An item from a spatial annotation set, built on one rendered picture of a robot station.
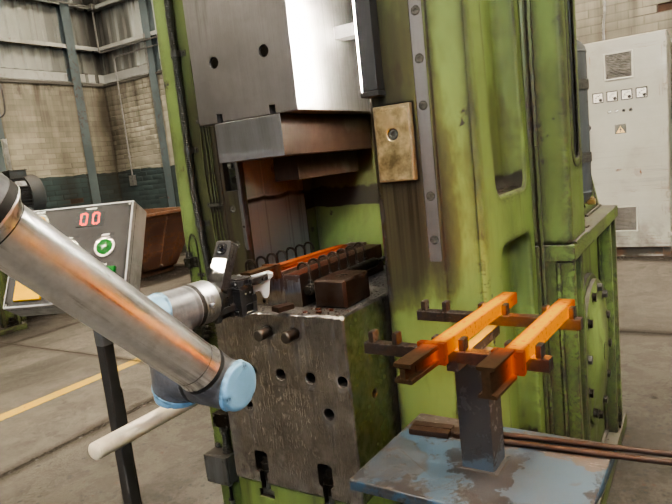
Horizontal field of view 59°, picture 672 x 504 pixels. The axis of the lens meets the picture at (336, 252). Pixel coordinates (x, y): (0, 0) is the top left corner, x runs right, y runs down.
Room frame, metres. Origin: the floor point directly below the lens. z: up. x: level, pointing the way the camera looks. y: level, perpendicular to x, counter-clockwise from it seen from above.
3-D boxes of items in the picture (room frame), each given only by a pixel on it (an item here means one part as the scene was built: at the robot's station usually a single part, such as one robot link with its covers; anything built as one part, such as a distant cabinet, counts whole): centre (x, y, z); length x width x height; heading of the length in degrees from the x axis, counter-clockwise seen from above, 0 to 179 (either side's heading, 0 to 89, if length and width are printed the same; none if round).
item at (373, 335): (1.08, -0.13, 0.94); 0.23 x 0.06 x 0.02; 145
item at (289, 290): (1.60, 0.06, 0.96); 0.42 x 0.20 x 0.09; 147
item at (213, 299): (1.20, 0.29, 0.99); 0.10 x 0.05 x 0.09; 57
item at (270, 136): (1.60, 0.06, 1.32); 0.42 x 0.20 x 0.10; 147
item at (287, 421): (1.58, 0.01, 0.69); 0.56 x 0.38 x 0.45; 147
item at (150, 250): (8.16, 2.86, 0.43); 1.89 x 1.20 x 0.85; 57
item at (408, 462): (1.01, -0.23, 0.67); 0.40 x 0.30 x 0.02; 55
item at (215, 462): (1.72, 0.42, 0.36); 0.09 x 0.07 x 0.12; 57
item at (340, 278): (1.38, -0.01, 0.95); 0.12 x 0.08 x 0.06; 147
